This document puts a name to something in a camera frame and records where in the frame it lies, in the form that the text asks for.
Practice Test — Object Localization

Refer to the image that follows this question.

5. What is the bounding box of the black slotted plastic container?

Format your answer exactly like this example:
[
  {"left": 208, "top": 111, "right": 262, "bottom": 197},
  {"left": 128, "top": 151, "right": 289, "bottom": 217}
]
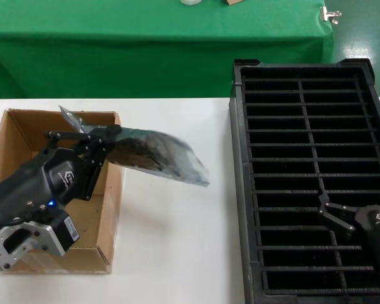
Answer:
[{"left": 227, "top": 58, "right": 380, "bottom": 304}]

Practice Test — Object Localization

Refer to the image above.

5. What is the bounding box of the silver binder clip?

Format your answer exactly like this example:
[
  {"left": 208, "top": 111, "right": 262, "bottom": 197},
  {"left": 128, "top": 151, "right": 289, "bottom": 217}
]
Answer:
[{"left": 319, "top": 5, "right": 343, "bottom": 25}]

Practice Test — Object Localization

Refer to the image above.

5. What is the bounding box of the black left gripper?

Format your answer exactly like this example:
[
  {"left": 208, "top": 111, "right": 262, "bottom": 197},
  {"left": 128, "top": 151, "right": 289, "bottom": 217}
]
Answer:
[{"left": 0, "top": 124, "right": 123, "bottom": 257}]

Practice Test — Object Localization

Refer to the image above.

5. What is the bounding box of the grey antistatic plastic bag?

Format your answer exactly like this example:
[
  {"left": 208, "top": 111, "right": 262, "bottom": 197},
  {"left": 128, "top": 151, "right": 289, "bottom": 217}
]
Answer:
[{"left": 58, "top": 105, "right": 212, "bottom": 187}]

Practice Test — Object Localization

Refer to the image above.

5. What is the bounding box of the large brown cardboard box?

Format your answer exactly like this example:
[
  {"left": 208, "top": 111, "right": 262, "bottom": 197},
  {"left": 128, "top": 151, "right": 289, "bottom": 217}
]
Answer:
[{"left": 0, "top": 108, "right": 127, "bottom": 275}]

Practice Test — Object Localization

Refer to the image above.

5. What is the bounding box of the green tablecloth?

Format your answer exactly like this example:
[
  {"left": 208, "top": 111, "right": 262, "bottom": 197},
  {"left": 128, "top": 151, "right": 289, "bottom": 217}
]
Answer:
[{"left": 0, "top": 0, "right": 335, "bottom": 99}]

